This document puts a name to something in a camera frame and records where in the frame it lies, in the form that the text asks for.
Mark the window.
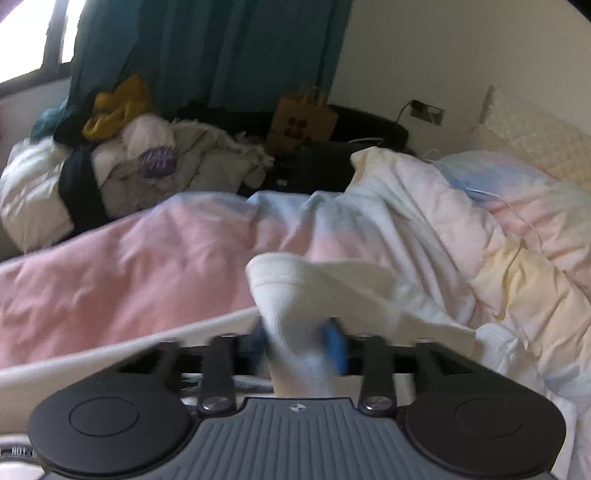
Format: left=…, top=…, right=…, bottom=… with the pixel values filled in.
left=0, top=0, right=81, bottom=97

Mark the grey white clothes heap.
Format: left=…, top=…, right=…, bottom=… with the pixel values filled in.
left=91, top=114, right=275, bottom=217

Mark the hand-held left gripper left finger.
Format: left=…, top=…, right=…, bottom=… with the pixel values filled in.
left=115, top=329, right=271, bottom=416

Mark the pastel tie-dye duvet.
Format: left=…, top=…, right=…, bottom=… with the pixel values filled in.
left=0, top=148, right=591, bottom=480

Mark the black couch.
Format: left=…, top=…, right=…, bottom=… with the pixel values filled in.
left=175, top=104, right=411, bottom=192

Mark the brown paper bag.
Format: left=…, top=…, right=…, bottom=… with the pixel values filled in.
left=267, top=88, right=338, bottom=155

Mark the yellow garment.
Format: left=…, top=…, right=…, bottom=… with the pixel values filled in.
left=82, top=76, right=153, bottom=141

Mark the black garment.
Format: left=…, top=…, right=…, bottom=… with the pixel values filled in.
left=59, top=148, right=107, bottom=232

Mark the white quilted headboard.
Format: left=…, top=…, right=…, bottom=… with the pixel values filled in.
left=480, top=85, right=591, bottom=183

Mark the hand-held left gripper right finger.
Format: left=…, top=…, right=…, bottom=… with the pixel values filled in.
left=325, top=318, right=485, bottom=416

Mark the blue curtain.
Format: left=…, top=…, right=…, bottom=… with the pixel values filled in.
left=68, top=0, right=354, bottom=121

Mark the white puffy quilt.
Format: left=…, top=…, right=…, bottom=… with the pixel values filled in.
left=0, top=138, right=75, bottom=252

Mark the pastel tie-dye pillow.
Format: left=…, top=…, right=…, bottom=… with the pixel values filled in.
left=434, top=150, right=591, bottom=217

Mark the teal garment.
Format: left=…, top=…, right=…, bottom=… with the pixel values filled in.
left=31, top=104, right=75, bottom=139

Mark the wall socket with plug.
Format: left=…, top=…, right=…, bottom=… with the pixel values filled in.
left=399, top=99, right=446, bottom=125

